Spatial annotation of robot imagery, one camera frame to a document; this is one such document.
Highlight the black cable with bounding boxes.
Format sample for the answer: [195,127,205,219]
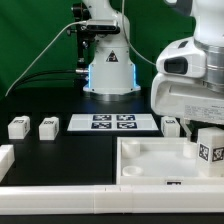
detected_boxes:
[13,69,84,90]

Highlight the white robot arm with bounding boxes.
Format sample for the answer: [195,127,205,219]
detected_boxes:
[82,0,224,125]

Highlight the white left obstacle bar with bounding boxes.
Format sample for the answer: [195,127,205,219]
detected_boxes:
[0,145,15,182]

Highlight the white tag base sheet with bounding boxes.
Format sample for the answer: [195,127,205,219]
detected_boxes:
[68,114,158,131]

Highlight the white front obstacle bar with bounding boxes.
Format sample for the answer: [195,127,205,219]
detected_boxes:
[0,185,224,215]

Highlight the white cable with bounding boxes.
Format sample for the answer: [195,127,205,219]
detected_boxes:
[4,20,88,97]

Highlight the white obstacle bar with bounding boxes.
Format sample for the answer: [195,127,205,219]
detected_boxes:
[0,185,224,215]
[0,145,15,182]

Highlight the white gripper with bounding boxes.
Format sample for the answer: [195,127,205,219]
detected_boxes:
[151,37,224,142]

